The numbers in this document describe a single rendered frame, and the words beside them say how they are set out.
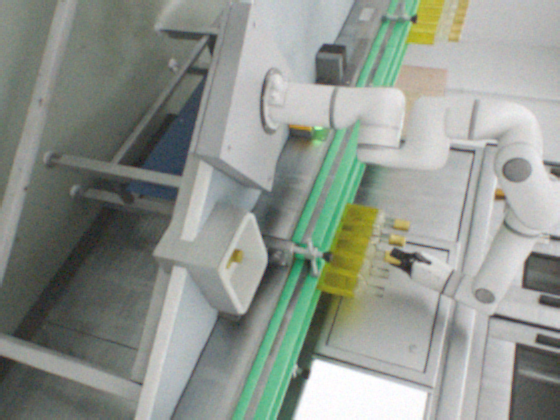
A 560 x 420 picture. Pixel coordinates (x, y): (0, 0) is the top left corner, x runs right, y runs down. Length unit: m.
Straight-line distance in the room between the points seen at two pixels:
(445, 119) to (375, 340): 0.65
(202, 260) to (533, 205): 0.68
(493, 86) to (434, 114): 6.00
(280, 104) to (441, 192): 0.80
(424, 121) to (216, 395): 0.78
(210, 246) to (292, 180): 0.41
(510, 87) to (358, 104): 6.04
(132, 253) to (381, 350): 0.92
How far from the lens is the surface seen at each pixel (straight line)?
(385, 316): 1.42
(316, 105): 1.10
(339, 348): 1.38
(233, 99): 0.99
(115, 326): 1.63
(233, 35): 1.04
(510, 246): 1.18
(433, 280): 1.32
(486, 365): 1.45
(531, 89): 7.09
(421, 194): 1.72
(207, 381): 1.21
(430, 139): 1.05
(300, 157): 1.42
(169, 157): 1.57
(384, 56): 1.79
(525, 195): 1.04
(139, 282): 1.68
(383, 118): 1.07
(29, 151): 1.45
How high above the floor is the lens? 1.26
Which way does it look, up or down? 16 degrees down
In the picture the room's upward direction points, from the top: 102 degrees clockwise
